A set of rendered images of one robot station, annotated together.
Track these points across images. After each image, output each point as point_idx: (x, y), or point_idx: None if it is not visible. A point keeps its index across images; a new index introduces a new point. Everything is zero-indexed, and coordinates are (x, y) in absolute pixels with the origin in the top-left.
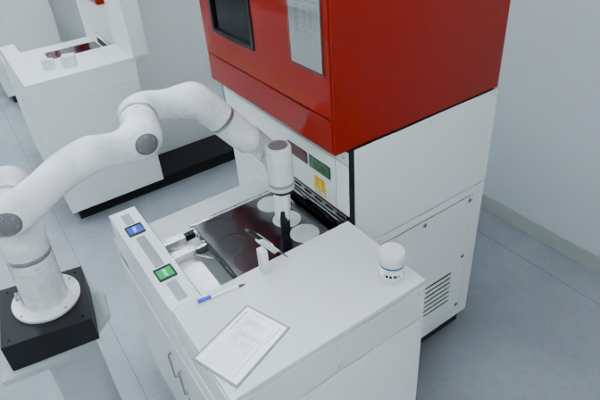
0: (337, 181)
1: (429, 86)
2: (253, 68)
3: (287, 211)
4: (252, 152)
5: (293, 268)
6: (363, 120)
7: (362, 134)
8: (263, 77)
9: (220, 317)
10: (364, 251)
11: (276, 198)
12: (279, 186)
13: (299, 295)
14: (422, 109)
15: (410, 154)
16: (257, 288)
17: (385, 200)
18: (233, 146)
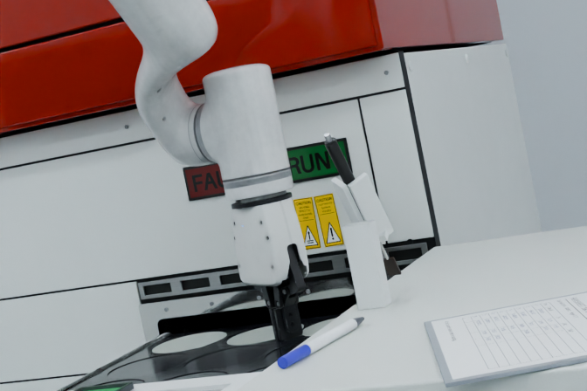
0: (377, 158)
1: None
2: (65, 6)
3: (301, 242)
4: (164, 120)
5: (434, 285)
6: None
7: (402, 19)
8: (107, 3)
9: (391, 350)
10: (540, 238)
11: (269, 208)
12: (270, 168)
13: (520, 284)
14: (450, 21)
15: (462, 117)
16: (404, 314)
17: (463, 221)
18: (167, 30)
